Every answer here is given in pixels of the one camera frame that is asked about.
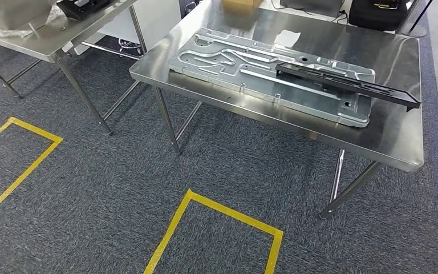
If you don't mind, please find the black plastic frame part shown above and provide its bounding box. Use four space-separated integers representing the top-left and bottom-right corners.
275 62 422 112

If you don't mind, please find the steel workbench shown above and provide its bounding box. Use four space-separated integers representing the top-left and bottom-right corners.
129 0 425 221

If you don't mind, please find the silver stamped metal plate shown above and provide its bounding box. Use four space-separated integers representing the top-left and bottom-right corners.
168 27 376 128

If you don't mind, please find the chrome chair base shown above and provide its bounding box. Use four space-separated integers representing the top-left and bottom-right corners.
117 38 145 57

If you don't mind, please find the white cabinet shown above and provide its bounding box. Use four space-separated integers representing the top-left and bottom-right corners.
62 0 182 58

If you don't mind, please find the cardboard box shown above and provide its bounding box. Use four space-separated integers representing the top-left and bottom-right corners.
222 0 263 7

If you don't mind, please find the grey device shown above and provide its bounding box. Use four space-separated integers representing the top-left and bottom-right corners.
279 0 345 18

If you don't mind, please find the black device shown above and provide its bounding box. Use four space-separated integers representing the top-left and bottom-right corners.
57 0 113 21

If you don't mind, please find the steel table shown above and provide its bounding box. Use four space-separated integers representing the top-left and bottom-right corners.
0 0 148 136

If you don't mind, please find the black bag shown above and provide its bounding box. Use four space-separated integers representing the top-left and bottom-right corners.
348 0 412 32

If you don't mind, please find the black pole with disc base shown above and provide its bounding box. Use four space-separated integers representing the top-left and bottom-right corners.
396 0 434 38

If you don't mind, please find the wrapped steel box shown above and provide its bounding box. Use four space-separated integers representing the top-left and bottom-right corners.
0 0 59 39

